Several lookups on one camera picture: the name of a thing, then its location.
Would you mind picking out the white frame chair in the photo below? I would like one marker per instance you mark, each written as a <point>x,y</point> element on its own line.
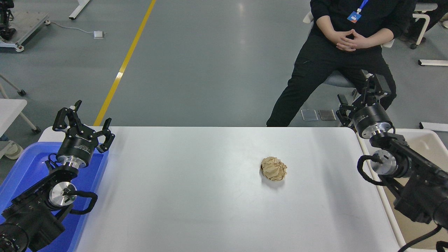
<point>427,19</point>

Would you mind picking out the silver floor plate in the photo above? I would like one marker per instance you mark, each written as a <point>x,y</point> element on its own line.
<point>309,115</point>

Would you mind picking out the person's left hand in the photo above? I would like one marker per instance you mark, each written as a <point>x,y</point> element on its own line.
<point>360,42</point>

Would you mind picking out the white shoe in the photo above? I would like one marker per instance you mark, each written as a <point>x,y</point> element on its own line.
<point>12,150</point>

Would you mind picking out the dark grey floor plate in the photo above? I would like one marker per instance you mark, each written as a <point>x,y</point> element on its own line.
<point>327,114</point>

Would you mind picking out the small white side table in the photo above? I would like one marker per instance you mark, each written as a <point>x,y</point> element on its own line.
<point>8,110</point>

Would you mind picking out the white power adapter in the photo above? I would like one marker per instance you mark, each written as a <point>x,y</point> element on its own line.
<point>98,34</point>

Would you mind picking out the large pale plastic bin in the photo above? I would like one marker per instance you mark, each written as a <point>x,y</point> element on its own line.
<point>425,145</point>

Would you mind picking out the blue plastic tray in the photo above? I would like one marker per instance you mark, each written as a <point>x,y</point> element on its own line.
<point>28,164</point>

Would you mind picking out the grey and white chair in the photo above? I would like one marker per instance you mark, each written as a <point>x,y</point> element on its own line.
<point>336,80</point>

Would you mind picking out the person's right forearm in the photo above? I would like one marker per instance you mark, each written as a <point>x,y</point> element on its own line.
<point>323,24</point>

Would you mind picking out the grey leg with caster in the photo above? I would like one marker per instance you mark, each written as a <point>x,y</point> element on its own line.
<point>14,86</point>

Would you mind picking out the white floor bar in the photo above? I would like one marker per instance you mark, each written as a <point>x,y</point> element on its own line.
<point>434,62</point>
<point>434,126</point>

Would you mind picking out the black machine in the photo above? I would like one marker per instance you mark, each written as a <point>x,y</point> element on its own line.
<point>5,21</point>

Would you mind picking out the person's left forearm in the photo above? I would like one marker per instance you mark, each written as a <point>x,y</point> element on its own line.
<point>381,36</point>

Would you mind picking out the grey wheeled platform cart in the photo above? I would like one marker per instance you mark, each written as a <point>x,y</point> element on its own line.
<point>28,24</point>

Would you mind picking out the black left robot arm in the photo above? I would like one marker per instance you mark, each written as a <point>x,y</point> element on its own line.
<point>31,217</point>

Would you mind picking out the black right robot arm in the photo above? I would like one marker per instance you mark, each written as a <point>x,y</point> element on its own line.
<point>420,189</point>

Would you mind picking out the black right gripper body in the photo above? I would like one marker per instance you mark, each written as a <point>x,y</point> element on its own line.
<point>371,117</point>

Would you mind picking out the tan paper ball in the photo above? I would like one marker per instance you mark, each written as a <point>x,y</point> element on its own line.
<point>273,168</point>

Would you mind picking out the person's right hand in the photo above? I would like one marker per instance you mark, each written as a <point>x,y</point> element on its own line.
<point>341,47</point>

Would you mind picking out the white table foot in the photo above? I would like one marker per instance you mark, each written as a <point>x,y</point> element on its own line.
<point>78,8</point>

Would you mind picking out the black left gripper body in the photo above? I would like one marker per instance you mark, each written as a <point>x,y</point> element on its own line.
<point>77,147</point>

